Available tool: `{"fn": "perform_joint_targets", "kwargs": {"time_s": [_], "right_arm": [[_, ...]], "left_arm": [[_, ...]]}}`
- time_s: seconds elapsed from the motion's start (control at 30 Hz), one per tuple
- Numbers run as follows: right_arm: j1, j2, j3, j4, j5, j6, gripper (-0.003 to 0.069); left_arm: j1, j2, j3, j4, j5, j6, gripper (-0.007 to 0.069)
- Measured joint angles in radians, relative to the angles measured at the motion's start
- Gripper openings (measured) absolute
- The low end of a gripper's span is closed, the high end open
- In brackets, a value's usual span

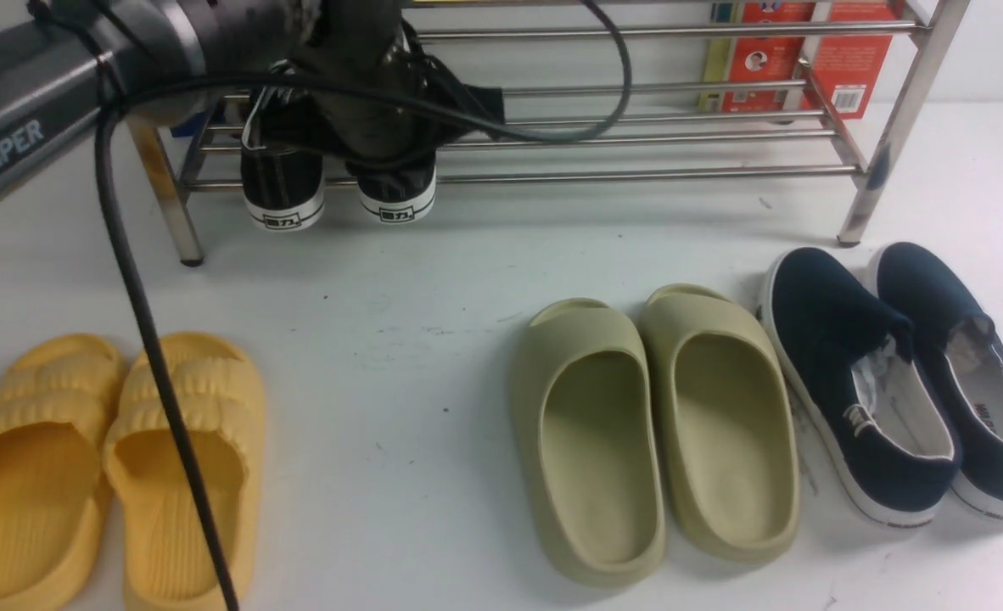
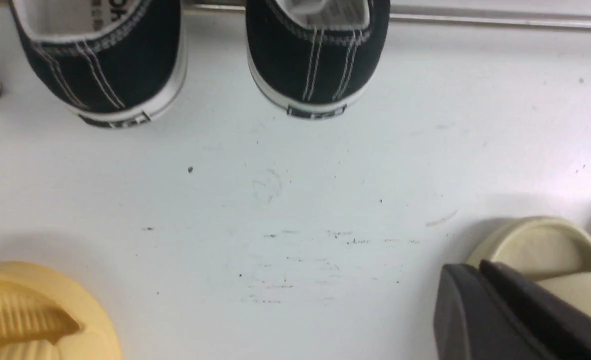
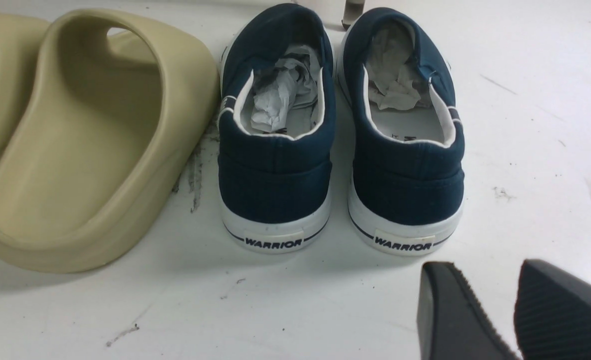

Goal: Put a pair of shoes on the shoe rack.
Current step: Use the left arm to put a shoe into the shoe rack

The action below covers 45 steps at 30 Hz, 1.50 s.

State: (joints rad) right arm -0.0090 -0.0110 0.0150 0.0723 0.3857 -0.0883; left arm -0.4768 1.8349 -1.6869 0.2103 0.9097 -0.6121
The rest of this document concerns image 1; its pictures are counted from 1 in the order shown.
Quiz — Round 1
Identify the stainless steel shoe rack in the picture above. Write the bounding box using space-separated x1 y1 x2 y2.
119 1 968 267

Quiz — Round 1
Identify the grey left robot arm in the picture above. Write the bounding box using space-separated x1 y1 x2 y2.
0 1 407 200

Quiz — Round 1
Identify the blue cardboard box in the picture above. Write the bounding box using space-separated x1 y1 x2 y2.
169 104 218 138

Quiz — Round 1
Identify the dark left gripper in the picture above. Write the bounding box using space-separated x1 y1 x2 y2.
294 1 434 164

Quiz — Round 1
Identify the left navy slip-on shoe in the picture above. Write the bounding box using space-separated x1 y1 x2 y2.
756 247 961 530

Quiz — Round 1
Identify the right navy slip-on shoe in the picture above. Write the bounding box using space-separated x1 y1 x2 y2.
866 241 1003 521

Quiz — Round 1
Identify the yellow slide slipper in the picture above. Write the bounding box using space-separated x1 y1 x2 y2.
0 334 126 610
103 332 267 610

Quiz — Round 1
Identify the right yellow slide slipper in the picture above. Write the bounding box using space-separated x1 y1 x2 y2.
103 332 267 610

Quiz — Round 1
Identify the navy slip-on shoe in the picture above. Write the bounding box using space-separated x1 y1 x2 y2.
866 241 1003 521
756 247 961 530

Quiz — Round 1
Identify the left yellow slide slipper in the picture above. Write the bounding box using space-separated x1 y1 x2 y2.
0 334 126 610

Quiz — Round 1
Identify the black canvas sneaker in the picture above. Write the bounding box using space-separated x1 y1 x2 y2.
240 87 326 233
344 55 506 224

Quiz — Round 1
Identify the right beige foam slipper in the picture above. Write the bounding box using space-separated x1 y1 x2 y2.
638 283 800 563

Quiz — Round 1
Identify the beige foam slipper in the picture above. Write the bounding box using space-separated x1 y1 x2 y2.
507 298 667 589
638 283 800 563

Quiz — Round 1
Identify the red cardboard box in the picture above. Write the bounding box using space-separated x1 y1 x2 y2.
698 0 898 120

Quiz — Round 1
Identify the left beige foam slipper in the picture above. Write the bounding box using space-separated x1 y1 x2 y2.
507 298 667 589

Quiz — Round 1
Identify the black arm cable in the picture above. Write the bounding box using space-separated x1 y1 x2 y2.
26 0 633 611

